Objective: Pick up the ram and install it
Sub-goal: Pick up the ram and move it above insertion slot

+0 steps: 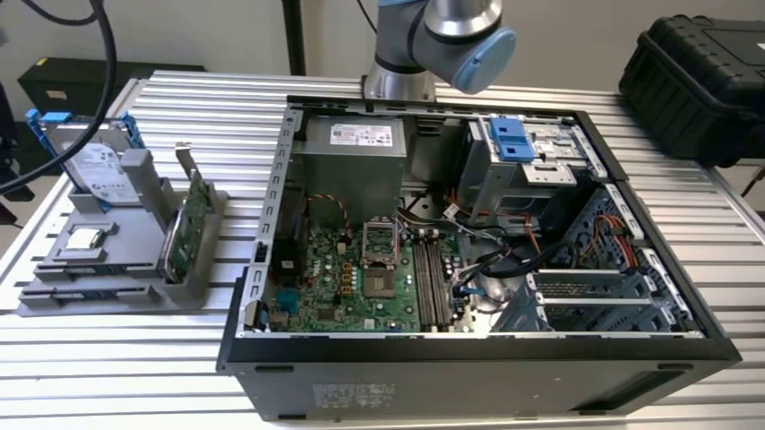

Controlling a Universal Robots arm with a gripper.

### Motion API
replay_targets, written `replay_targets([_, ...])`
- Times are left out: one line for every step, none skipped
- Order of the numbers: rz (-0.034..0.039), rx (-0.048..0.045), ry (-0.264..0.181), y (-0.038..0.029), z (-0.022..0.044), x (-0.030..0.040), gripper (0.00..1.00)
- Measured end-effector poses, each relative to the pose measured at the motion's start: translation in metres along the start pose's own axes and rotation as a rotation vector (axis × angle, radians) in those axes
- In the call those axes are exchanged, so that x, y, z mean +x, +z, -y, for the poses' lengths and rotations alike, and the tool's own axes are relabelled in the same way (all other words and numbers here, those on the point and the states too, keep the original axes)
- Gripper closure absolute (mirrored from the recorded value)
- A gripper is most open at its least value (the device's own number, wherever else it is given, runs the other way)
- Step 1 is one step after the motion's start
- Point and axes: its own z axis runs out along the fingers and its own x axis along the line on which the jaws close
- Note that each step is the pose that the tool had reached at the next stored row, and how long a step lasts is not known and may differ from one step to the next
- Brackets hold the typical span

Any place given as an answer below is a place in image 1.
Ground black cable bundle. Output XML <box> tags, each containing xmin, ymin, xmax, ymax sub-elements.
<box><xmin>469</xmin><ymin>239</ymin><xmax>579</xmax><ymax>281</ymax></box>

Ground orange yellow power wires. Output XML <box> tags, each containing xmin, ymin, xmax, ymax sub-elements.
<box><xmin>500</xmin><ymin>212</ymin><xmax>544</xmax><ymax>254</ymax></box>

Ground orange red wire bundle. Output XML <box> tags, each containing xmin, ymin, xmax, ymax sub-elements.
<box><xmin>588</xmin><ymin>214</ymin><xmax>636</xmax><ymax>275</ymax></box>

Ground black cabinet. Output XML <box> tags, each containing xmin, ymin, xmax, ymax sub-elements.
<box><xmin>17</xmin><ymin>56</ymin><xmax>206</xmax><ymax>176</ymax></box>

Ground hard disk in blue carrier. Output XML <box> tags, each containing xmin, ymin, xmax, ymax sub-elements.
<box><xmin>25</xmin><ymin>109</ymin><xmax>143</xmax><ymax>212</ymax></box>

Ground grey parts rack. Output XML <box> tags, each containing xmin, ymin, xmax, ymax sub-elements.
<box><xmin>17</xmin><ymin>150</ymin><xmax>233</xmax><ymax>318</ymax></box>

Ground twisted coloured fan wire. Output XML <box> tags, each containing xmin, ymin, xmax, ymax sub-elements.
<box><xmin>305</xmin><ymin>193</ymin><xmax>354</xmax><ymax>238</ymax></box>

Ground silver CPU chip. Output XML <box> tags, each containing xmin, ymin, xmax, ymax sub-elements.
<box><xmin>63</xmin><ymin>227</ymin><xmax>109</xmax><ymax>251</ymax></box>

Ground grey power supply box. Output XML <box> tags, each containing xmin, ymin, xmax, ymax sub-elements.
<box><xmin>292</xmin><ymin>115</ymin><xmax>412</xmax><ymax>225</ymax></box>

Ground black hard carrying case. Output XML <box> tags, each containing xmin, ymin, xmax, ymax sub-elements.
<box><xmin>619</xmin><ymin>15</ymin><xmax>765</xmax><ymax>169</ymax></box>

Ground black PC case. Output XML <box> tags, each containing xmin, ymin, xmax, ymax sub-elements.
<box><xmin>214</xmin><ymin>93</ymin><xmax>743</xmax><ymax>423</ymax></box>

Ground thick black cable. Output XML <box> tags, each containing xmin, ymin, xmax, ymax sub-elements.
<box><xmin>0</xmin><ymin>0</ymin><xmax>121</xmax><ymax>194</ymax></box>

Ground black pole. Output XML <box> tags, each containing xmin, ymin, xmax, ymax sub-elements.
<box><xmin>281</xmin><ymin>0</ymin><xmax>308</xmax><ymax>76</ymax></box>

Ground perforated disk bay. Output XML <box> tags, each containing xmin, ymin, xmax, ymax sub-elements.
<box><xmin>491</xmin><ymin>182</ymin><xmax>703</xmax><ymax>336</ymax></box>

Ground black RAM slot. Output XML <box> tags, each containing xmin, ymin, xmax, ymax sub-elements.
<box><xmin>435</xmin><ymin>228</ymin><xmax>455</xmax><ymax>333</ymax></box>
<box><xmin>413</xmin><ymin>228</ymin><xmax>431</xmax><ymax>333</ymax></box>
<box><xmin>428</xmin><ymin>228</ymin><xmax>447</xmax><ymax>333</ymax></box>
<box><xmin>420</xmin><ymin>228</ymin><xmax>439</xmax><ymax>333</ymax></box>

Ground green motherboard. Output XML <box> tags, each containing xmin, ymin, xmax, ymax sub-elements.
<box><xmin>266</xmin><ymin>223</ymin><xmax>480</xmax><ymax>335</ymax></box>

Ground black case fan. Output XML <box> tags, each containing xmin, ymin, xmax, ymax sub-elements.
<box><xmin>272</xmin><ymin>185</ymin><xmax>312</xmax><ymax>288</ymax></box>

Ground metal socket cover frame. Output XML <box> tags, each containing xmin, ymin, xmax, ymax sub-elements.
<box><xmin>361</xmin><ymin>214</ymin><xmax>401</xmax><ymax>268</ymax></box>

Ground blue drive latch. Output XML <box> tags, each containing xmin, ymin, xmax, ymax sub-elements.
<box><xmin>488</xmin><ymin>116</ymin><xmax>536</xmax><ymax>163</ymax></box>

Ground green graphics card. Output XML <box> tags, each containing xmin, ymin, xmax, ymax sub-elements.
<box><xmin>155</xmin><ymin>141</ymin><xmax>221</xmax><ymax>286</ymax></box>

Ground grey wires with white label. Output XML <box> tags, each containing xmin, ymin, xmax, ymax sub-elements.
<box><xmin>397</xmin><ymin>196</ymin><xmax>480</xmax><ymax>238</ymax></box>

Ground CPU socket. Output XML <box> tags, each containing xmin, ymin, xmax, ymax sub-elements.
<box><xmin>362</xmin><ymin>264</ymin><xmax>397</xmax><ymax>299</ymax></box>

